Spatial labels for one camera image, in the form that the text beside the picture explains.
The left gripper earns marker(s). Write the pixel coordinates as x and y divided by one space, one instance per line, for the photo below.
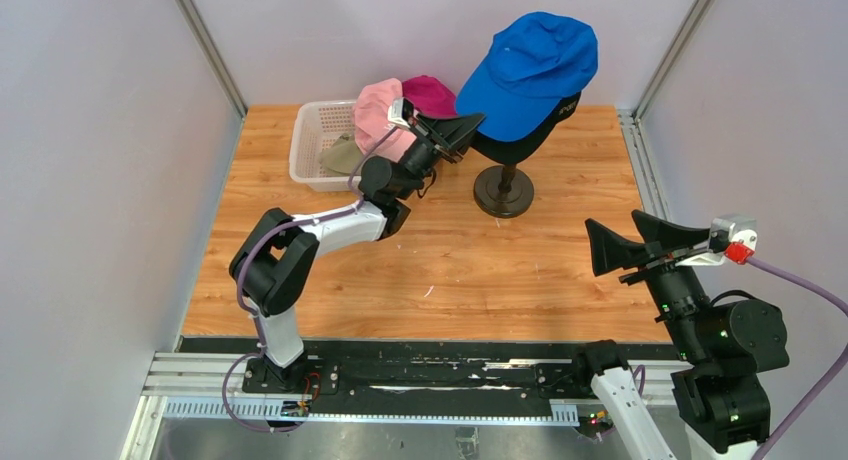
455 134

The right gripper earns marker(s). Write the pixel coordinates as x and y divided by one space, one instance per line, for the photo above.
607 249

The black baseball cap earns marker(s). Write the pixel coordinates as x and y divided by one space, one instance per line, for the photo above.
514 152

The light pink baseball cap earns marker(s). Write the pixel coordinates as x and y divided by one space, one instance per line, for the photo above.
370 119

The blue baseball cap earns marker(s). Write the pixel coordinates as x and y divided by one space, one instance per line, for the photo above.
531 66

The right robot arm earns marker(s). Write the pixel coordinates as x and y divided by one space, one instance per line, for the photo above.
727 341

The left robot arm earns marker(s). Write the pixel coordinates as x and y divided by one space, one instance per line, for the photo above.
272 266

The magenta baseball cap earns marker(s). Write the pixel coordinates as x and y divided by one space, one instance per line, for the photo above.
429 95

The dark wooden mannequin stand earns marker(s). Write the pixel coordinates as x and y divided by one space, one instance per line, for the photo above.
503 191

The khaki baseball cap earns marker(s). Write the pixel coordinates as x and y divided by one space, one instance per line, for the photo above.
343 157

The white plastic basket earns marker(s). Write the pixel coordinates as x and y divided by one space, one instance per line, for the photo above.
317 126

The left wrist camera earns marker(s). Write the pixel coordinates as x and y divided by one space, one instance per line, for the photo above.
402 113

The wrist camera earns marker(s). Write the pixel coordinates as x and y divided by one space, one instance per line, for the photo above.
732 238
402 113

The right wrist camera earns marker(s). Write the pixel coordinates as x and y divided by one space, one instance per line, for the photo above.
732 238

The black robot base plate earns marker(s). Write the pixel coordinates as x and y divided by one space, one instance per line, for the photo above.
382 352

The aluminium frame rail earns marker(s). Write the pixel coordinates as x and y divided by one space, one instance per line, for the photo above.
468 392

